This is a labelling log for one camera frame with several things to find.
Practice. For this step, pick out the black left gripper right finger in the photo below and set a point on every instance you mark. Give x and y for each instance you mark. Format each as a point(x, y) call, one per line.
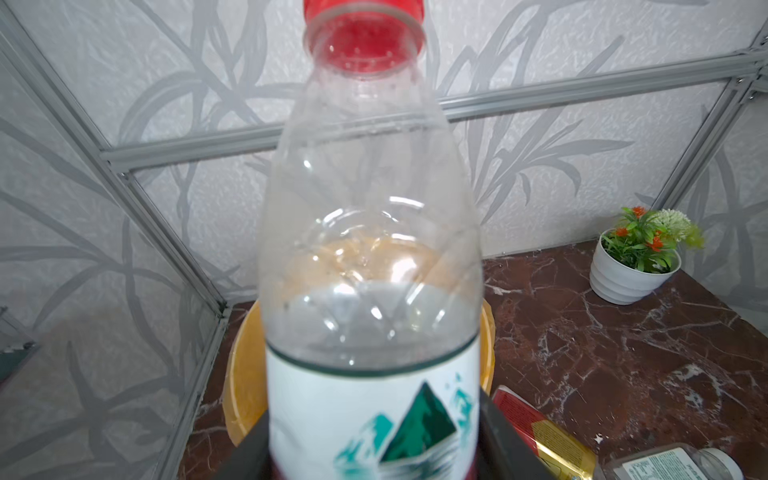
point(502, 453)

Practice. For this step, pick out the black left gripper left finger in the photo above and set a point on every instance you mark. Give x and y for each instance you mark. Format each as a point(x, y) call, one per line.
point(251, 458)

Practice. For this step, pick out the red label bottle red cap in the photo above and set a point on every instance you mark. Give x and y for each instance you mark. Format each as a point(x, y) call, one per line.
point(369, 262)

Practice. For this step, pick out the white bin yellow bag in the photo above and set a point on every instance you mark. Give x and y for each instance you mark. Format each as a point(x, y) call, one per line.
point(245, 388)

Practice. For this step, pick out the red yellow drink can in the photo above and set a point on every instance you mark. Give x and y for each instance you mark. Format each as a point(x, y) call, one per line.
point(563, 454)

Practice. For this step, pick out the white pot with plant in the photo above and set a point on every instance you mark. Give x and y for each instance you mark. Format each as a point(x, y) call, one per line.
point(640, 253)

